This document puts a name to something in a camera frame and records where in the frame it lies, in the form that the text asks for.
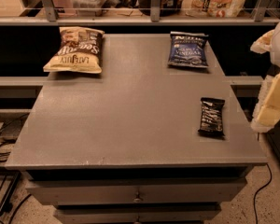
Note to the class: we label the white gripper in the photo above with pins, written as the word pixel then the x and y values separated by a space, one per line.
pixel 269 94

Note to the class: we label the blue chip bag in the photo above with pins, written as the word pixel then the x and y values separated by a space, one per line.
pixel 187 50

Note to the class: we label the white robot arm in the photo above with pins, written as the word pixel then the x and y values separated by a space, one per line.
pixel 275 60

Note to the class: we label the colourful snack bag on shelf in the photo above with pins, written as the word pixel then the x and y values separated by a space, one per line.
pixel 215 8

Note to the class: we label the brown chip bag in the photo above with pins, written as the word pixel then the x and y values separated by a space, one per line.
pixel 80 51

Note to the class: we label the black snack bar wrapper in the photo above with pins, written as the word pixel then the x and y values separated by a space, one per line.
pixel 211 117

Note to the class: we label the upper grey drawer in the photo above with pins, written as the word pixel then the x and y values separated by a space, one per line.
pixel 135 191

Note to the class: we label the grey drawer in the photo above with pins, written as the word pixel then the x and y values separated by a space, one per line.
pixel 135 191
pixel 128 214

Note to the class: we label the lower grey drawer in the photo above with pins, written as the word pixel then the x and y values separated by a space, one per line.
pixel 128 214

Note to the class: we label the metal shelf rail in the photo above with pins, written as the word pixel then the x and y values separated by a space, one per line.
pixel 123 13

